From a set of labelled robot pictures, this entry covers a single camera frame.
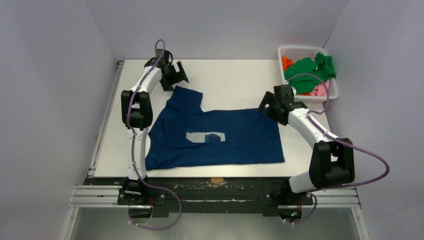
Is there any black mounting base rail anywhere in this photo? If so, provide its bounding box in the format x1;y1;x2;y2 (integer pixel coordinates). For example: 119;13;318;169
80;177;318;219

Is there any navy blue printed t-shirt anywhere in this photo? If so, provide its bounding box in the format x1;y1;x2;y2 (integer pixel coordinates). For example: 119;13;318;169
145;86;285;170

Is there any pink t-shirt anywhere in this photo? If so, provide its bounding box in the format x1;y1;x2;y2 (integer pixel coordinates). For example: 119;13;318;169
310;80;331;97

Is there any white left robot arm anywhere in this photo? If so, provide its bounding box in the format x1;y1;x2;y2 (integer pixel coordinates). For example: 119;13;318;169
120;48;188;203

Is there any orange t-shirt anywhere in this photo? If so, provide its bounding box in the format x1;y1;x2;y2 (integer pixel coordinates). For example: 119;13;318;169
281;56;294;72

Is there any aluminium frame rail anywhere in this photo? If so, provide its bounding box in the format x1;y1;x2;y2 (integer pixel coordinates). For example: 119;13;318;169
68;185;361;208

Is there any green t-shirt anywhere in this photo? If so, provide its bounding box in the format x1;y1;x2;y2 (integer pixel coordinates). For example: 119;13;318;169
284;52;336;94

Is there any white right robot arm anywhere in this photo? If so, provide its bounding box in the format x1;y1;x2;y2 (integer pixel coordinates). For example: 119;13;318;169
257;85;355;194

